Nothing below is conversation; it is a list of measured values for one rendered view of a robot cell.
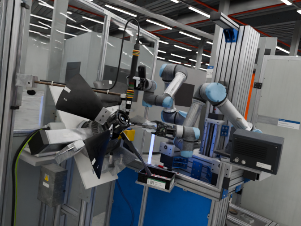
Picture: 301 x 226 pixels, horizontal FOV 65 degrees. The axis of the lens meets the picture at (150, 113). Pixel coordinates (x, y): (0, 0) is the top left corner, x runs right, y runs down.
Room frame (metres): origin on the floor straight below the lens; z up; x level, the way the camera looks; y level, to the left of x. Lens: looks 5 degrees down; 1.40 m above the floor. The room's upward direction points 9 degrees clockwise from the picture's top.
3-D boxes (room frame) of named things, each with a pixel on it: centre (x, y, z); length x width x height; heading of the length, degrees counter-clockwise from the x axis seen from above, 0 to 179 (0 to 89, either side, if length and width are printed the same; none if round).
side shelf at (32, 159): (1.66, 0.67, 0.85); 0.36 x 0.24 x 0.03; 147
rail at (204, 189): (1.71, -0.14, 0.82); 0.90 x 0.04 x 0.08; 57
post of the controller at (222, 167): (1.47, -0.50, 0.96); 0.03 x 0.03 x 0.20; 57
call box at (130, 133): (1.92, 0.19, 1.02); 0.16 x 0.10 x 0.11; 57
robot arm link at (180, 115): (2.09, -0.29, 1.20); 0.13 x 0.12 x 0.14; 63
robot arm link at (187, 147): (1.52, -0.26, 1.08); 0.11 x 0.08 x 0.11; 15
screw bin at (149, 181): (1.53, -0.10, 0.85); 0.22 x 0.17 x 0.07; 73
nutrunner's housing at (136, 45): (1.46, 0.14, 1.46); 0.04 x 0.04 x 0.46
